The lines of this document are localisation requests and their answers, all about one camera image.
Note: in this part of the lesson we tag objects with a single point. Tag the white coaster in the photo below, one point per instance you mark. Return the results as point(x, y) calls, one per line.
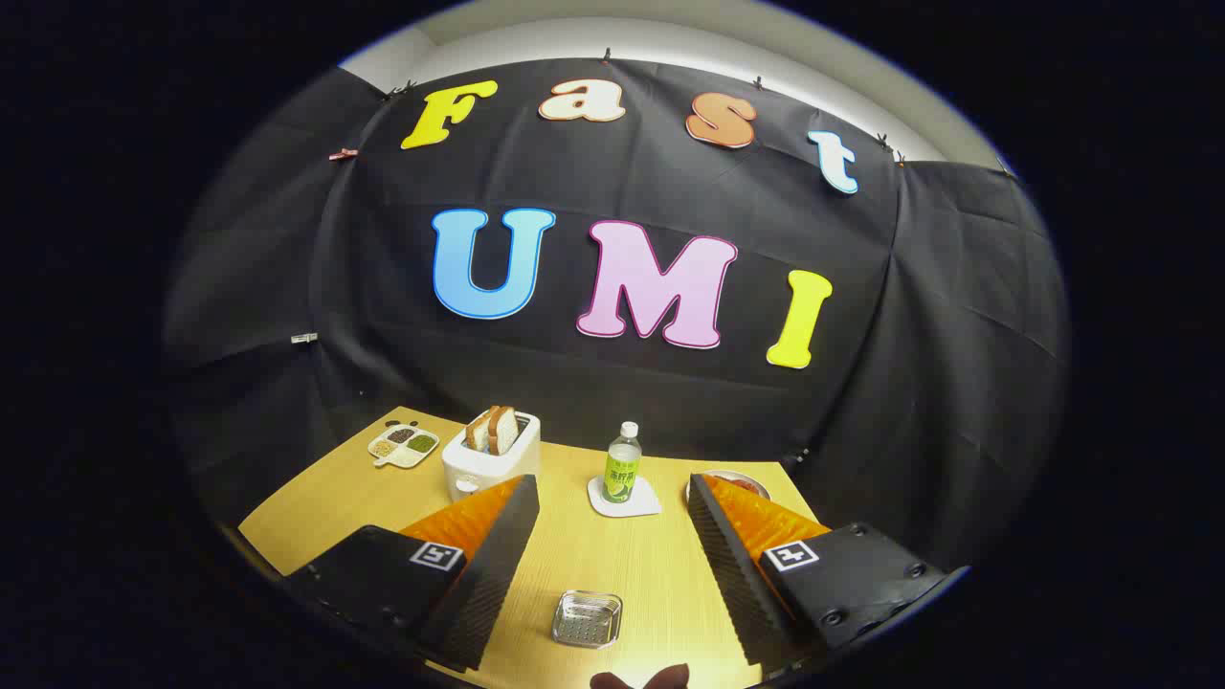
point(643, 505)

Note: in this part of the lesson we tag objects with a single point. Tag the divided white snack plate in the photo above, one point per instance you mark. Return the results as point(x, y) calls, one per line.
point(407, 445)

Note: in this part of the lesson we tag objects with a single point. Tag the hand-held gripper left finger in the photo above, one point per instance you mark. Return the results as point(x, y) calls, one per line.
point(488, 584)

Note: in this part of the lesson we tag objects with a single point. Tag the white toaster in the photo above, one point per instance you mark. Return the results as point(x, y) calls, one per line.
point(478, 469)

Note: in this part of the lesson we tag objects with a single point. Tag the green label drink bottle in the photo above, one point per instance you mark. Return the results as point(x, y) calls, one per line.
point(622, 474)

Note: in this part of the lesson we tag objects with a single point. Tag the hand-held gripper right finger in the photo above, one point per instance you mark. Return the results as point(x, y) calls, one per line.
point(732, 574)

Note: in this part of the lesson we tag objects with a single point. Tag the black backdrop cloth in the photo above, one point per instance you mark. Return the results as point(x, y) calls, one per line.
point(622, 383)

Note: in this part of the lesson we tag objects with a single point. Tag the perforated metal drain basket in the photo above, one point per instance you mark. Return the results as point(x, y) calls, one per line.
point(586, 620)

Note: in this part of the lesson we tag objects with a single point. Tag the brown crust bread slice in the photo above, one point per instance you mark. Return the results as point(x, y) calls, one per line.
point(503, 429)
point(478, 433)

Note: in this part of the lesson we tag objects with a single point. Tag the white plate of food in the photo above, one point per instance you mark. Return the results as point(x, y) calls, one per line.
point(748, 479)

